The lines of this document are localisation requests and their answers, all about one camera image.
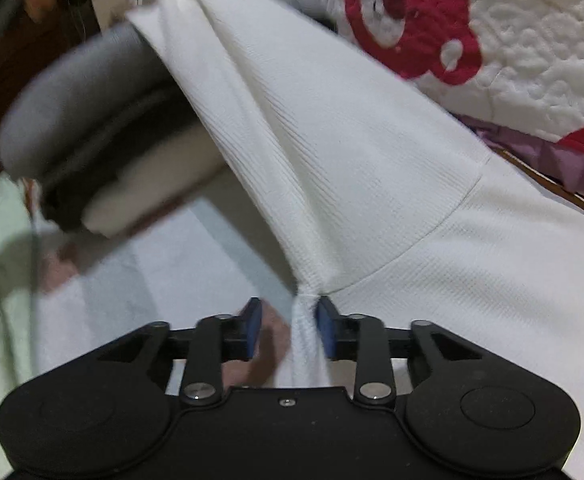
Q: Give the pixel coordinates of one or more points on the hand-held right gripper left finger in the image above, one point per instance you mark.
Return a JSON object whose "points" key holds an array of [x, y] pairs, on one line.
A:
{"points": [[253, 329]]}

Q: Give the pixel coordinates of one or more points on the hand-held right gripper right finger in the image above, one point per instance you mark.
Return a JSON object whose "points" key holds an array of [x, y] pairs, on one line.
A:
{"points": [[325, 329]]}

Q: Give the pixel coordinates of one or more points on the white ribbed garment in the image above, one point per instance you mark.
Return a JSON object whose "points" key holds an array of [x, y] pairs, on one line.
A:
{"points": [[347, 135]]}

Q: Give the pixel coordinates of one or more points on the checkered printed bed sheet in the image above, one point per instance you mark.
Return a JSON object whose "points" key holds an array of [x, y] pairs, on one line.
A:
{"points": [[181, 270]]}

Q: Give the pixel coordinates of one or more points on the cream folded garment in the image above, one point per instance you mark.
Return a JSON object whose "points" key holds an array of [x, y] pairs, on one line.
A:
{"points": [[161, 180]]}

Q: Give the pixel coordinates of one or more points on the dark grey knit sweater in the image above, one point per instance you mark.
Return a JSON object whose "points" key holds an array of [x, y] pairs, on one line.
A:
{"points": [[121, 150]]}

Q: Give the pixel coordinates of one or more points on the grey folded sweater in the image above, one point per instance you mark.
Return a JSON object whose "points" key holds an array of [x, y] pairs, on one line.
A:
{"points": [[71, 90]]}

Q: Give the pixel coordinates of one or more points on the white quilt with red bears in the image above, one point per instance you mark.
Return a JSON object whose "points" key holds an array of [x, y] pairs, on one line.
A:
{"points": [[522, 50]]}

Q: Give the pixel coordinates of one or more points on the cream nightstand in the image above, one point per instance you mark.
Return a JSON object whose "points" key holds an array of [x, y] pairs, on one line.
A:
{"points": [[104, 5]]}

